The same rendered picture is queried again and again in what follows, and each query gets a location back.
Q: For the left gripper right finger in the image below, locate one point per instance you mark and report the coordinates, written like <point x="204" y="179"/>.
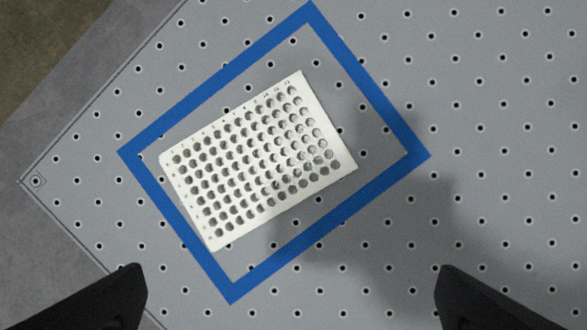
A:
<point x="465" y="303"/>

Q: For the white well plate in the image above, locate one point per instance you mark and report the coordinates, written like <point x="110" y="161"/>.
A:
<point x="305" y="155"/>

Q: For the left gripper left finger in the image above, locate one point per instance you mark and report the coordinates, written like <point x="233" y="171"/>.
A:
<point x="115" y="302"/>

